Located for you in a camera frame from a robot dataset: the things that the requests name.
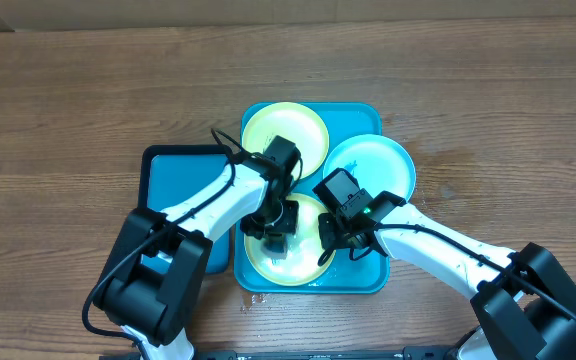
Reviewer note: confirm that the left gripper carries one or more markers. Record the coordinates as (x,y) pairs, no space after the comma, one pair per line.
(289,224)

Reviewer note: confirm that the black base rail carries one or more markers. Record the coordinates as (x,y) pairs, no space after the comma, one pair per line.
(436,352)

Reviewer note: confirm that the small black-rimmed teal tray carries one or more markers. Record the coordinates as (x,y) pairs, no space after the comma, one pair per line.
(170,174)

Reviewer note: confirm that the light blue rimmed plate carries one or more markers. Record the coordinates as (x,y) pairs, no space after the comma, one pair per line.
(377,162)

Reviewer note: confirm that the yellow-green rimmed plate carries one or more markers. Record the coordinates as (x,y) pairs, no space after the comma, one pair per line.
(297,264)
(294,122)

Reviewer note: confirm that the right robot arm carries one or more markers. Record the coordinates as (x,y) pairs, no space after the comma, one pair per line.
(524,301)

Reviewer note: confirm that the dark grey sponge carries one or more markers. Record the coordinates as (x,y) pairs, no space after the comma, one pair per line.
(275,249)

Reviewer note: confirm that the large teal serving tray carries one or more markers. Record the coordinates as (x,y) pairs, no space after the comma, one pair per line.
(344,276)

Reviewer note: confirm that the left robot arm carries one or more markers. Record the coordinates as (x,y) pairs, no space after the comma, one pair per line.
(151,280)

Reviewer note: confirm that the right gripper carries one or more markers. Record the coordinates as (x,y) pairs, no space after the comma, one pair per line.
(328,231)

